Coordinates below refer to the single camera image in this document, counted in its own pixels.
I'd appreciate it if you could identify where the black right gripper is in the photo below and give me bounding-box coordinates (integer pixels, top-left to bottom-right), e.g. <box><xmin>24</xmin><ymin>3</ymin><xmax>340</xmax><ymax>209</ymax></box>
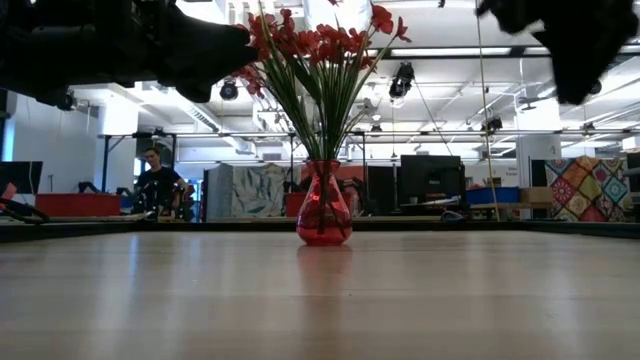
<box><xmin>474</xmin><ymin>0</ymin><xmax>640</xmax><ymax>106</ymax></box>

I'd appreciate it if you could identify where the black computer monitor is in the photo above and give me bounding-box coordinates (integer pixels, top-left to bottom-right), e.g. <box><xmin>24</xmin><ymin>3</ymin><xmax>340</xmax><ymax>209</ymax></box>
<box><xmin>0</xmin><ymin>160</ymin><xmax>44</xmax><ymax>196</ymax></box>
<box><xmin>398</xmin><ymin>154</ymin><xmax>467</xmax><ymax>207</ymax></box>

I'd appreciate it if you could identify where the colourful patchwork quilt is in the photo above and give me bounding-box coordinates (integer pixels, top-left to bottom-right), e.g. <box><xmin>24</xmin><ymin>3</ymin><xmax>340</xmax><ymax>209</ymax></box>
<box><xmin>543</xmin><ymin>155</ymin><xmax>634</xmax><ymax>223</ymax></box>

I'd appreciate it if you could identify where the person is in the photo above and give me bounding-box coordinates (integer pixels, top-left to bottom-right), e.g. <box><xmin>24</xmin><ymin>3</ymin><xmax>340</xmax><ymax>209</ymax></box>
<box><xmin>133</xmin><ymin>147</ymin><xmax>189</xmax><ymax>221</ymax></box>

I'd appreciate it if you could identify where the cardboard box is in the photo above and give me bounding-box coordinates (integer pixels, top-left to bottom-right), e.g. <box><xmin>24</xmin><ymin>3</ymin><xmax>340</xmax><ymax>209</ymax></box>
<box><xmin>519</xmin><ymin>186</ymin><xmax>554</xmax><ymax>204</ymax></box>

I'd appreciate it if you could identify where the white pillar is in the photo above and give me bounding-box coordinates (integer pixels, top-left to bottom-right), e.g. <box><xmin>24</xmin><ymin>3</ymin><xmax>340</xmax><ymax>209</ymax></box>
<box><xmin>514</xmin><ymin>134</ymin><xmax>563</xmax><ymax>189</ymax></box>

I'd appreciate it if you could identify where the leaf print partition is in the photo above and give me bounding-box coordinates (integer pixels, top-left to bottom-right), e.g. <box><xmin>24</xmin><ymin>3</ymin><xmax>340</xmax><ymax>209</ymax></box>
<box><xmin>204</xmin><ymin>162</ymin><xmax>304</xmax><ymax>219</ymax></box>

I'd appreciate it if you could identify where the blue plastic bin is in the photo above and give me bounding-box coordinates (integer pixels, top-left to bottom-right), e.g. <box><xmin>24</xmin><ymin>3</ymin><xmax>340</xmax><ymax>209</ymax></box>
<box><xmin>465</xmin><ymin>186</ymin><xmax>521</xmax><ymax>205</ymax></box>

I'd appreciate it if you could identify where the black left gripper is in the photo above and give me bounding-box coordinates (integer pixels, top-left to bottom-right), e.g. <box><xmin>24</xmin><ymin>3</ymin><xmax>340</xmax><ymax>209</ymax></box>
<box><xmin>94</xmin><ymin>0</ymin><xmax>260</xmax><ymax>105</ymax></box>

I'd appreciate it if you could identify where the black aluminium table frame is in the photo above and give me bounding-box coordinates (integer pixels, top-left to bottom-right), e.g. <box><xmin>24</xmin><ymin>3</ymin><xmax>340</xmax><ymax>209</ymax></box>
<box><xmin>0</xmin><ymin>215</ymin><xmax>640</xmax><ymax>245</ymax></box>

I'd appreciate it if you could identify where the red glass vase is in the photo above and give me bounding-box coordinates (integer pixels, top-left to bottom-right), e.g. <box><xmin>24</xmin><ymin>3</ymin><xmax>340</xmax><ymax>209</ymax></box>
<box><xmin>295</xmin><ymin>159</ymin><xmax>354</xmax><ymax>247</ymax></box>

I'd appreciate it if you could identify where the black looped cable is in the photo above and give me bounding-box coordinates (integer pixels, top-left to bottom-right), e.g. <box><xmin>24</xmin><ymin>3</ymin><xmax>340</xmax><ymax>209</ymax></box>
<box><xmin>0</xmin><ymin>197</ymin><xmax>51</xmax><ymax>225</ymax></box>

